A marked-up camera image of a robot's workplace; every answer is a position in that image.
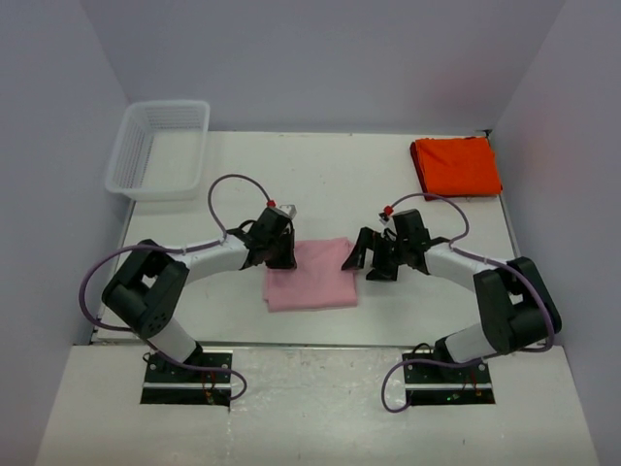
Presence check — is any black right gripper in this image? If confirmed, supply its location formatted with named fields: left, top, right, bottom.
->
left=343, top=227, right=409, bottom=283

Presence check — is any pink t shirt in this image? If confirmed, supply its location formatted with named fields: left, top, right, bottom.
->
left=263, top=238, right=358, bottom=313

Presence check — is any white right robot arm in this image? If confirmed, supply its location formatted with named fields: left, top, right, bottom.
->
left=342, top=209, right=562, bottom=382

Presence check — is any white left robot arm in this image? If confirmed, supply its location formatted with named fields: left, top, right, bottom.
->
left=102, top=205, right=297, bottom=382

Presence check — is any orange folded t shirt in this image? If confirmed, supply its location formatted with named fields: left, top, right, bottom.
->
left=422, top=137, right=503, bottom=197

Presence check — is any white plastic basket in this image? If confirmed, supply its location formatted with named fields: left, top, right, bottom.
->
left=105, top=100, right=211, bottom=202

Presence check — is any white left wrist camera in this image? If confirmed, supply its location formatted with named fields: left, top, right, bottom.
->
left=278, top=204, right=297, bottom=220

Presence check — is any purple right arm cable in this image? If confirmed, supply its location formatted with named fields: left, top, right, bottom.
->
left=380, top=192, right=556, bottom=360

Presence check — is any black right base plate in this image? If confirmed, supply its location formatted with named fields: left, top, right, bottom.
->
left=403, top=363, right=496, bottom=407

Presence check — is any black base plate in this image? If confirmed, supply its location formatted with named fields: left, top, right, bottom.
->
left=140, top=353, right=232, bottom=408
left=403, top=363, right=496, bottom=407

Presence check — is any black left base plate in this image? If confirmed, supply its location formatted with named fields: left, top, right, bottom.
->
left=140, top=353, right=232, bottom=408

